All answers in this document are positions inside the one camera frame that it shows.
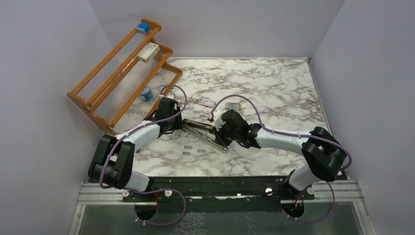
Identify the red white staple box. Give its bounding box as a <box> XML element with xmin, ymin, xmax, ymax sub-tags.
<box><xmin>200</xmin><ymin>98</ymin><xmax>215</xmax><ymax>108</ymax></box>

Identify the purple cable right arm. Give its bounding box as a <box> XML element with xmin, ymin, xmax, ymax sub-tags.
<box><xmin>210</xmin><ymin>94</ymin><xmax>353</xmax><ymax>224</ymax></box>

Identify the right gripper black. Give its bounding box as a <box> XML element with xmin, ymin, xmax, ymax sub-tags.
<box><xmin>211</xmin><ymin>120</ymin><xmax>240</xmax><ymax>147</ymax></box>

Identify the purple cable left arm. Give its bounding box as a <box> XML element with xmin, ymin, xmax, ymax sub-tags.
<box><xmin>98</xmin><ymin>85</ymin><xmax>189</xmax><ymax>227</ymax></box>

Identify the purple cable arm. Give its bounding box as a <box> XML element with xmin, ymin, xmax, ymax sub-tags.
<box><xmin>98</xmin><ymin>85</ymin><xmax>189</xmax><ymax>227</ymax></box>
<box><xmin>210</xmin><ymin>94</ymin><xmax>353</xmax><ymax>224</ymax></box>

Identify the blue grey eraser block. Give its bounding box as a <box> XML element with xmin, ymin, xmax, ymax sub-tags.
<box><xmin>135</xmin><ymin>23</ymin><xmax>150</xmax><ymax>35</ymax></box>

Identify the black stapler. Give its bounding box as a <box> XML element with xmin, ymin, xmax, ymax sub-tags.
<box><xmin>183</xmin><ymin>119</ymin><xmax>216</xmax><ymax>134</ymax></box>

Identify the silver staple strip tray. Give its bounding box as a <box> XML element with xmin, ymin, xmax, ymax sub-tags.
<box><xmin>225</xmin><ymin>102</ymin><xmax>241</xmax><ymax>111</ymax></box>

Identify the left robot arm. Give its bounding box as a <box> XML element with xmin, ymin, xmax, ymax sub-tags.
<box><xmin>88</xmin><ymin>97</ymin><xmax>183</xmax><ymax>201</ymax></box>

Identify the orange wooden shelf rack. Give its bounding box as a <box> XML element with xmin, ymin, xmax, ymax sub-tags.
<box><xmin>67</xmin><ymin>18</ymin><xmax>183</xmax><ymax>135</ymax></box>

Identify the white red box on shelf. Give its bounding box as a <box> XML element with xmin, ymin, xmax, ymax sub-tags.
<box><xmin>136</xmin><ymin>42</ymin><xmax>160</xmax><ymax>63</ymax></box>

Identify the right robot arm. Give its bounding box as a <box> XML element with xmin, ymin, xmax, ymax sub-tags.
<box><xmin>212</xmin><ymin>110</ymin><xmax>346</xmax><ymax>199</ymax></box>

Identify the blue white jar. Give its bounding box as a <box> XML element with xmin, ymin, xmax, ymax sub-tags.
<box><xmin>139</xmin><ymin>85</ymin><xmax>153</xmax><ymax>102</ymax></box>

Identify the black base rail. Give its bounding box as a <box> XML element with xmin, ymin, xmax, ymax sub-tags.
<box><xmin>79</xmin><ymin>175</ymin><xmax>364</xmax><ymax>215</ymax></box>

